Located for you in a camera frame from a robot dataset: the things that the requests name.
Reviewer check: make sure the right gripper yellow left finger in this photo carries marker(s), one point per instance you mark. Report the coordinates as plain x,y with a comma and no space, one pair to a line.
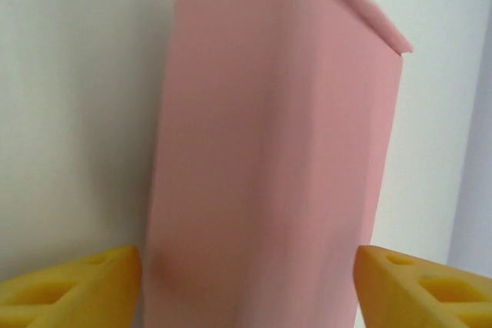
69,293

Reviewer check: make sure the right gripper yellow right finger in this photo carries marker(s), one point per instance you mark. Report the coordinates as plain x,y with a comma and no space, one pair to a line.
423,297

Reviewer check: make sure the pink cloth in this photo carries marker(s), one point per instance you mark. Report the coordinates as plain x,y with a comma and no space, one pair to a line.
269,151

